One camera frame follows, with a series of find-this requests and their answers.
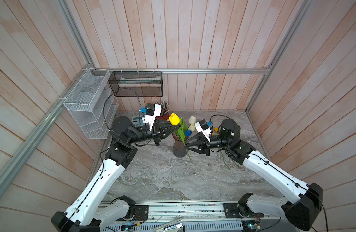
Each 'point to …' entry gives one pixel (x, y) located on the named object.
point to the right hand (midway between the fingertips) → (185, 145)
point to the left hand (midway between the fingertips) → (178, 128)
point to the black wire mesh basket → (137, 83)
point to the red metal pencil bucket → (166, 117)
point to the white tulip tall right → (192, 120)
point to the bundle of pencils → (164, 107)
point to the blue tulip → (188, 132)
